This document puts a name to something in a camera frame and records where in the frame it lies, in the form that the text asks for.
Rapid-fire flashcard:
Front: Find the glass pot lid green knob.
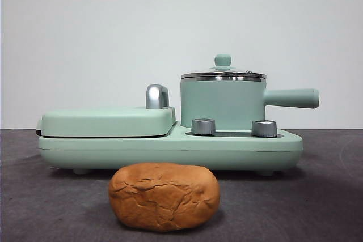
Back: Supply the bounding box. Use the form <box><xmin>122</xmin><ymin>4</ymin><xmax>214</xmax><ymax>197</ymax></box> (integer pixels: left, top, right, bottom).
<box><xmin>181</xmin><ymin>53</ymin><xmax>267</xmax><ymax>80</ymax></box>

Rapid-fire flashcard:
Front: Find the brown potato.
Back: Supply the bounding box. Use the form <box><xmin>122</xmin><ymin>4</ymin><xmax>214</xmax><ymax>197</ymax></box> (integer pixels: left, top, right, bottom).
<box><xmin>108</xmin><ymin>163</ymin><xmax>221</xmax><ymax>232</ymax></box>

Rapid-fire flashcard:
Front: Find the silver control knob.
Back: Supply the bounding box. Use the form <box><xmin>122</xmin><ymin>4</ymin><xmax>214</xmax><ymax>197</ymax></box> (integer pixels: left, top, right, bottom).
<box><xmin>191</xmin><ymin>117</ymin><xmax>216</xmax><ymax>135</ymax></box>
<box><xmin>251</xmin><ymin>120</ymin><xmax>278</xmax><ymax>138</ymax></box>

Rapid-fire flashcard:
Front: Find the mint green saucepan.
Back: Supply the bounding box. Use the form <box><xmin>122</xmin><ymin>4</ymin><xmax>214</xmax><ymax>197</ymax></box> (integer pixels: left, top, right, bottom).
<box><xmin>180</xmin><ymin>76</ymin><xmax>320</xmax><ymax>129</ymax></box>

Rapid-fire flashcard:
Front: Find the mint green breakfast machine base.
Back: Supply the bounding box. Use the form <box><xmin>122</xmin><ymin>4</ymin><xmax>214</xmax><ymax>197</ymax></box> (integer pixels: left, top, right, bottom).
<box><xmin>38</xmin><ymin>121</ymin><xmax>303</xmax><ymax>176</ymax></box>

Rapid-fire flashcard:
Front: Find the silver griddle lid handle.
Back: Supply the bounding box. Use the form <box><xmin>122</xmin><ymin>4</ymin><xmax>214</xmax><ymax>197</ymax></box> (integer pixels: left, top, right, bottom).
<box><xmin>145</xmin><ymin>84</ymin><xmax>171</xmax><ymax>110</ymax></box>

